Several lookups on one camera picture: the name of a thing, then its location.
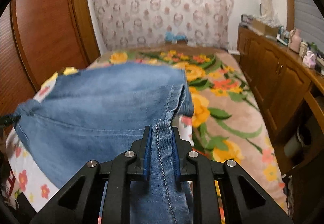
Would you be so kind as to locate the grey window blind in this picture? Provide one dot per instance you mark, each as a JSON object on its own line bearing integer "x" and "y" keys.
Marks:
{"x": 308, "y": 11}

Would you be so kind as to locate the wooden sideboard cabinet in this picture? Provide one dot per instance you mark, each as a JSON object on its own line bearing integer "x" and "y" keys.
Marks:
{"x": 276, "y": 74}

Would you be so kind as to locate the patterned pink curtain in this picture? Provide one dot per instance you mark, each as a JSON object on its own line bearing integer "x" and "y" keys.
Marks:
{"x": 157, "y": 6}

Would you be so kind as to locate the brown floral blanket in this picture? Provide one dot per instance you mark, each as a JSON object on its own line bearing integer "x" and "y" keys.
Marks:
{"x": 227, "y": 117}

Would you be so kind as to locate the white cylinder container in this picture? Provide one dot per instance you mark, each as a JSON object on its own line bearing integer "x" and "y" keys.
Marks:
{"x": 293, "y": 145}

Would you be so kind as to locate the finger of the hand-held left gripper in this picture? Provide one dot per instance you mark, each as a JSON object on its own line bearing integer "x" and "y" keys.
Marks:
{"x": 8, "y": 119}

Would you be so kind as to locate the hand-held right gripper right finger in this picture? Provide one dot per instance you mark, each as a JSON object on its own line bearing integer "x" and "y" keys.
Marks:
{"x": 176, "y": 160}

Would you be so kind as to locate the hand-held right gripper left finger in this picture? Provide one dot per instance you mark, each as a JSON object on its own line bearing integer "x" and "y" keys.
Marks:
{"x": 146, "y": 160}

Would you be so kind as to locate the small pink figurine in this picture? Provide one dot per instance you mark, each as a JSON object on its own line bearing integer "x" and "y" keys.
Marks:
{"x": 309, "y": 60}

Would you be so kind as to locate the blue plush toy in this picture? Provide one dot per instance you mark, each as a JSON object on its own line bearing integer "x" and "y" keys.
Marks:
{"x": 174, "y": 36}

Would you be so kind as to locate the wooden louvred wardrobe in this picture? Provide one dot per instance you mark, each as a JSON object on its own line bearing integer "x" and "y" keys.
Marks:
{"x": 45, "y": 24}

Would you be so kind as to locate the blue denim pants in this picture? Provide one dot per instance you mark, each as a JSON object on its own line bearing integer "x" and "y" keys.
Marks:
{"x": 101, "y": 112}

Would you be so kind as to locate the cardboard box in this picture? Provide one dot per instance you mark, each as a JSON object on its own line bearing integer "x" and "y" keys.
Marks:
{"x": 263, "y": 27}

